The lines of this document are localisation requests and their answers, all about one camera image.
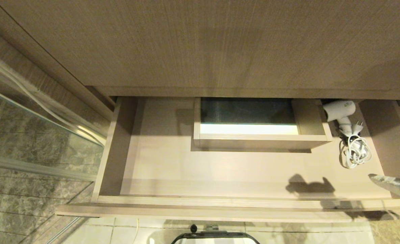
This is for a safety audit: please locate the glass shower door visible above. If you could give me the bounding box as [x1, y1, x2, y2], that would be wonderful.
[0, 47, 107, 244]

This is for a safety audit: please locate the wooden inner drawer compartment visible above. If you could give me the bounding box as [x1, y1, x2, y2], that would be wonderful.
[191, 97, 333, 151]

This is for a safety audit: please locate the white hair dryer with cord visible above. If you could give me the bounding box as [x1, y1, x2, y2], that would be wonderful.
[322, 100, 373, 169]

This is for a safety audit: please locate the open wooden drawer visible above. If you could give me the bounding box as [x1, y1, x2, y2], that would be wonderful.
[55, 96, 400, 223]

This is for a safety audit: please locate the wooden vanity cabinet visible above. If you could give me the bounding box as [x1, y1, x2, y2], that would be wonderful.
[0, 0, 400, 121]

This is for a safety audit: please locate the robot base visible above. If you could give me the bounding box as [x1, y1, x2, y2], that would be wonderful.
[171, 224, 260, 244]

